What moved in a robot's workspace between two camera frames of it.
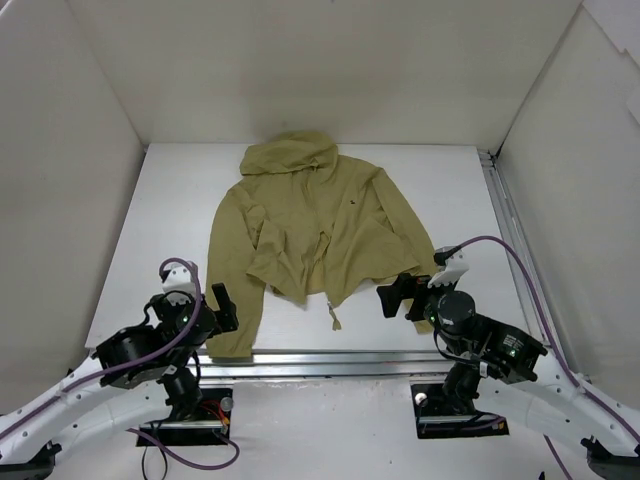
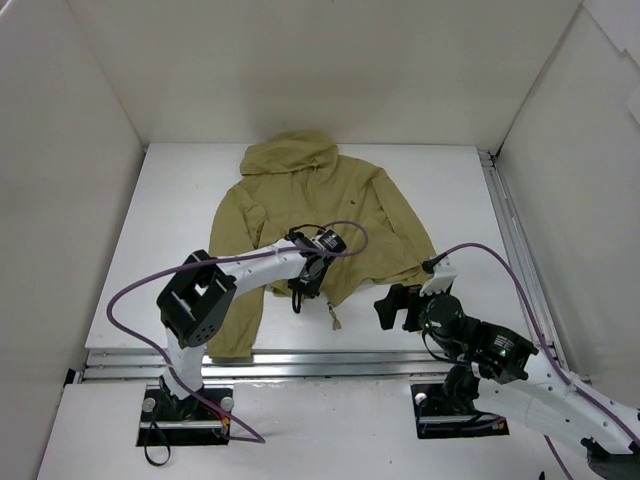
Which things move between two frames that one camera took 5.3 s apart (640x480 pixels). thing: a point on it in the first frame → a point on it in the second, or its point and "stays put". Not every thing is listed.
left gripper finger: [221, 295] → [297, 308]
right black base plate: [437, 417] stays put
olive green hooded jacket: [304, 222] stays put
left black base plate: [209, 426] stays put
